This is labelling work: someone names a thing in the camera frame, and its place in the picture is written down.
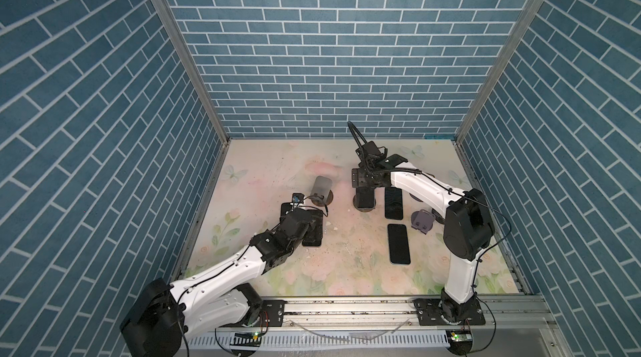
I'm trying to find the black phone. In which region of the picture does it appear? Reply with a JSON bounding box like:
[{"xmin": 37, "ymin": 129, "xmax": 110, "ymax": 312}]
[
  {"xmin": 280, "ymin": 203, "xmax": 295, "ymax": 219},
  {"xmin": 384, "ymin": 187, "xmax": 404, "ymax": 221}
]

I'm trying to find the teal-edged phone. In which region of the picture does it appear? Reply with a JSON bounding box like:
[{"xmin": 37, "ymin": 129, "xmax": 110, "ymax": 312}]
[{"xmin": 355, "ymin": 187, "xmax": 376, "ymax": 198}]

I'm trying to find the purple-edged phone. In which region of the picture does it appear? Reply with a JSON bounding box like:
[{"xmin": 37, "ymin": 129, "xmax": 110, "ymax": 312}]
[{"xmin": 302, "ymin": 209, "xmax": 324, "ymax": 247}]

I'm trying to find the grey stand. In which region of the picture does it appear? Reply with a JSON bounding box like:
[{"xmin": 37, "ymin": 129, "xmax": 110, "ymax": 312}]
[{"xmin": 411, "ymin": 209, "xmax": 435, "ymax": 234}]

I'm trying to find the teal phone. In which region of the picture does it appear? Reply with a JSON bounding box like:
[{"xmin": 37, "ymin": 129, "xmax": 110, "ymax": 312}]
[{"xmin": 387, "ymin": 223, "xmax": 411, "ymax": 265}]

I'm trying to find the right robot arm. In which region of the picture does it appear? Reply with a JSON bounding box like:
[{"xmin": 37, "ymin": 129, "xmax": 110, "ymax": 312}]
[{"xmin": 352, "ymin": 163, "xmax": 494, "ymax": 325}]

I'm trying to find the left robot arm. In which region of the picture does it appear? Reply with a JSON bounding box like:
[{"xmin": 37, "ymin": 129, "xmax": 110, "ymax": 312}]
[{"xmin": 120, "ymin": 206, "xmax": 326, "ymax": 356}]

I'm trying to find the wooden round stand left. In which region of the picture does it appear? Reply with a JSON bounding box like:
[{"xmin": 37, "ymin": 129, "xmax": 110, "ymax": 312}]
[{"xmin": 309, "ymin": 176, "xmax": 333, "ymax": 207}]

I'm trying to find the wooden round stand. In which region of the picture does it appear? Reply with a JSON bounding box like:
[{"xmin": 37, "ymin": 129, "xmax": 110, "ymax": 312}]
[
  {"xmin": 353, "ymin": 195, "xmax": 377, "ymax": 213},
  {"xmin": 309, "ymin": 176, "xmax": 333, "ymax": 207}
]

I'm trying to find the wooden round stand right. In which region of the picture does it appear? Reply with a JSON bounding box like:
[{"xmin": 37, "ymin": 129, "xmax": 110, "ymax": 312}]
[{"xmin": 353, "ymin": 195, "xmax": 377, "ymax": 213}]

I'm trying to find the left controller board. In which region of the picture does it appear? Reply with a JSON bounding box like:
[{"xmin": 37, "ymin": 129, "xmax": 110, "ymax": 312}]
[{"xmin": 229, "ymin": 333, "xmax": 262, "ymax": 357}]

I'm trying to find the controller board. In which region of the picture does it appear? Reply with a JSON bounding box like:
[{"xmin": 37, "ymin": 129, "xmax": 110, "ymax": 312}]
[
  {"xmin": 229, "ymin": 333, "xmax": 262, "ymax": 357},
  {"xmin": 446, "ymin": 330, "xmax": 473, "ymax": 356}
]

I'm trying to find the right controller board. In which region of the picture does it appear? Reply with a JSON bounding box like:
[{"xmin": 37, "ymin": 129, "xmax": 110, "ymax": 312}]
[{"xmin": 446, "ymin": 330, "xmax": 473, "ymax": 356}]

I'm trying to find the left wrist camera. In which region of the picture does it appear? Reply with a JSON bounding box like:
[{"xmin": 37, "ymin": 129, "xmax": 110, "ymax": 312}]
[{"xmin": 290, "ymin": 193, "xmax": 305, "ymax": 208}]

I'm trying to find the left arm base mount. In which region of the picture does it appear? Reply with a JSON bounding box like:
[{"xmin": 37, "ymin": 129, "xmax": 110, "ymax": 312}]
[{"xmin": 248, "ymin": 299, "xmax": 286, "ymax": 328}]

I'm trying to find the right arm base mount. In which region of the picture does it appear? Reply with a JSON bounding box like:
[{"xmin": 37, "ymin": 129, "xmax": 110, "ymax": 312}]
[{"xmin": 412, "ymin": 296, "xmax": 486, "ymax": 326}]

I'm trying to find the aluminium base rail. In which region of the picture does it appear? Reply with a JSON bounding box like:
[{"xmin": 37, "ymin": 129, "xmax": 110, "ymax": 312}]
[{"xmin": 263, "ymin": 295, "xmax": 556, "ymax": 330}]

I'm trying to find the right frame post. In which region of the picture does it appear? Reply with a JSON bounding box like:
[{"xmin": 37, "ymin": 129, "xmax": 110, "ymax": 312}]
[{"xmin": 454, "ymin": 0, "xmax": 572, "ymax": 146}]

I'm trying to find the frame post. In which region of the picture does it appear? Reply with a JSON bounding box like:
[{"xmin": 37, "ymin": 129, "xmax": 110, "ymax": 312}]
[
  {"xmin": 150, "ymin": 0, "xmax": 230, "ymax": 147},
  {"xmin": 454, "ymin": 0, "xmax": 572, "ymax": 146}
]

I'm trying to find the left frame post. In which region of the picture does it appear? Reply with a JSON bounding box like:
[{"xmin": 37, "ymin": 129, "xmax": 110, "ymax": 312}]
[{"xmin": 150, "ymin": 0, "xmax": 230, "ymax": 147}]

